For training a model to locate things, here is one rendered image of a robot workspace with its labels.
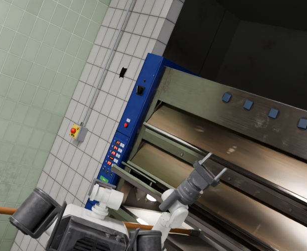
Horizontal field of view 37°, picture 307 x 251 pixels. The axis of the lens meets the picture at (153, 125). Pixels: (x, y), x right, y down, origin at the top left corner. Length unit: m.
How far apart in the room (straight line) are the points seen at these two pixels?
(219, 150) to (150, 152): 0.53
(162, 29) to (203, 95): 0.65
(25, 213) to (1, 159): 1.84
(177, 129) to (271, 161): 0.64
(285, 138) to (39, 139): 1.95
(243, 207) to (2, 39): 1.91
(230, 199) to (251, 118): 0.43
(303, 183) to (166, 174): 0.83
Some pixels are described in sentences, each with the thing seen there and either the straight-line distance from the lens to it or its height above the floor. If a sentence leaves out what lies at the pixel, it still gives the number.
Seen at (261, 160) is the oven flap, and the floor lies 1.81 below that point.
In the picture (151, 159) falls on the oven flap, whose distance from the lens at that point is 2.77.
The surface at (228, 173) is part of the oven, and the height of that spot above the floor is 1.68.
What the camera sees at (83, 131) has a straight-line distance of 3.27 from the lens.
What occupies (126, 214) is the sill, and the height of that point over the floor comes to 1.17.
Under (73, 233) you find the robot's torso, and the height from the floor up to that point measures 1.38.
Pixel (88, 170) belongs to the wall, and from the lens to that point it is 3.19.
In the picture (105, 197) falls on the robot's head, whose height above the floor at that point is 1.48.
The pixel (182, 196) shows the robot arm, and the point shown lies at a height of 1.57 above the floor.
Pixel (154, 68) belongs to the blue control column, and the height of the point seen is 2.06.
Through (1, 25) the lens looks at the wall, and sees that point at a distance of 3.23.
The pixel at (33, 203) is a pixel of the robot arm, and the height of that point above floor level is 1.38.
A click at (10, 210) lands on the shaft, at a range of 2.09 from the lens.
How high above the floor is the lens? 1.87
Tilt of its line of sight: 3 degrees down
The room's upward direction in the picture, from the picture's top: 22 degrees clockwise
